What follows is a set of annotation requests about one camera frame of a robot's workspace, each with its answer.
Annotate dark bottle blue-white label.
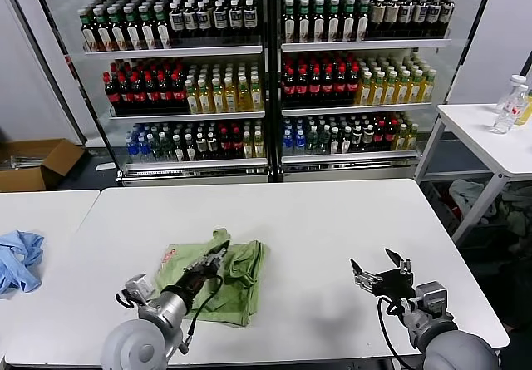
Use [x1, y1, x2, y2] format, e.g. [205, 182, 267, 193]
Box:
[169, 2, 186, 41]
[440, 0, 456, 37]
[412, 0, 428, 38]
[195, 0, 213, 40]
[398, 0, 414, 38]
[212, 0, 229, 39]
[182, 1, 200, 40]
[426, 0, 442, 38]
[228, 0, 244, 38]
[242, 0, 259, 38]

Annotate dark bottle beige label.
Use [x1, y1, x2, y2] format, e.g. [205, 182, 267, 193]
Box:
[369, 0, 386, 39]
[384, 0, 400, 39]

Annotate crumpled light blue cloth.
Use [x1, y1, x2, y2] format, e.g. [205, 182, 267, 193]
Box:
[0, 230, 46, 294]

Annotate silvery metal parts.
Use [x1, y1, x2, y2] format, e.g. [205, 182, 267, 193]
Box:
[0, 155, 45, 171]

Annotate glass drinks cooler shelf unit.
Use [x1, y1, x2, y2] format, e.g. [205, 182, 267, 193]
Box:
[28, 0, 275, 188]
[268, 0, 498, 184]

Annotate clear bottle white cap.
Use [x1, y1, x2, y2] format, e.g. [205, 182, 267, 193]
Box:
[495, 75, 528, 116]

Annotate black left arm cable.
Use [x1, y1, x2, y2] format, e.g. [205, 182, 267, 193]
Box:
[182, 276, 228, 351]

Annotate clear bottle red label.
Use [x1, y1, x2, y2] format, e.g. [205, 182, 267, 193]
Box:
[492, 86, 529, 135]

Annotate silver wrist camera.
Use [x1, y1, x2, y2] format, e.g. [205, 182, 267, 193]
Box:
[123, 274, 155, 304]
[415, 280, 449, 311]

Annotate green-capped white label bottle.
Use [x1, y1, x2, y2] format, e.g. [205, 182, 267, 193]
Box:
[326, 0, 342, 43]
[80, 8, 100, 52]
[123, 5, 144, 52]
[341, 0, 357, 42]
[282, 0, 298, 44]
[296, 0, 313, 44]
[107, 6, 129, 52]
[138, 4, 159, 51]
[153, 3, 173, 50]
[93, 7, 114, 52]
[311, 0, 328, 43]
[355, 0, 371, 42]

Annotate yellow tea bottle green label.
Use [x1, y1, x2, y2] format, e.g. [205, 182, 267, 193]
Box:
[185, 78, 201, 115]
[210, 76, 227, 114]
[382, 71, 398, 106]
[237, 75, 254, 112]
[407, 70, 423, 104]
[250, 74, 266, 111]
[369, 71, 386, 106]
[420, 69, 437, 103]
[395, 70, 411, 105]
[224, 76, 240, 113]
[197, 77, 214, 114]
[356, 72, 372, 106]

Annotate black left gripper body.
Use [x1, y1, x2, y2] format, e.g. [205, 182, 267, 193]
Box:
[168, 259, 224, 301]

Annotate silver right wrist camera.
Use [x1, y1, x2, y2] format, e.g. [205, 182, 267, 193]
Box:
[415, 280, 449, 311]

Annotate grey white garment heap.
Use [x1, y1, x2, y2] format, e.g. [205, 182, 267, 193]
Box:
[448, 178, 498, 226]

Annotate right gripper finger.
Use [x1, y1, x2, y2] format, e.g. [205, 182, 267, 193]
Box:
[350, 257, 383, 292]
[384, 247, 414, 279]

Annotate mixed clothes heap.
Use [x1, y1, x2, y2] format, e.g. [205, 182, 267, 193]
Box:
[496, 186, 532, 238]

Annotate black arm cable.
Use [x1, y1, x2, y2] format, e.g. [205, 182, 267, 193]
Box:
[182, 276, 228, 351]
[376, 296, 423, 369]

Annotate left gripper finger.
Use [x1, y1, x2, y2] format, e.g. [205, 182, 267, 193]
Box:
[211, 240, 232, 267]
[202, 239, 229, 263]

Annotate black storage crate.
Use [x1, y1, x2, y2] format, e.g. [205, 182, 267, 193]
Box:
[423, 180, 462, 232]

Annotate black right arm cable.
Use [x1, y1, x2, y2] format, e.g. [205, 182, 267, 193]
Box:
[376, 296, 423, 369]

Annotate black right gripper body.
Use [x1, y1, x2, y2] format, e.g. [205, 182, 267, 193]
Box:
[372, 267, 417, 301]

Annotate light green polo shirt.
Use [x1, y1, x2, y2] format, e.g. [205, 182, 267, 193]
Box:
[155, 228, 271, 328]

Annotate small red-capped cola bottle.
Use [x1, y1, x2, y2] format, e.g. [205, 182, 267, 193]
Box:
[373, 120, 387, 153]
[385, 119, 397, 152]
[230, 127, 244, 160]
[219, 127, 232, 160]

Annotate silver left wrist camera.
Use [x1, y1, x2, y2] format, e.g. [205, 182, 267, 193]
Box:
[123, 274, 155, 304]

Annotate white side table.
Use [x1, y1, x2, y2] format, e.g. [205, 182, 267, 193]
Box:
[413, 103, 532, 246]

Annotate open cardboard box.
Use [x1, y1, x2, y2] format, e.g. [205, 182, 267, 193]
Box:
[0, 138, 86, 192]

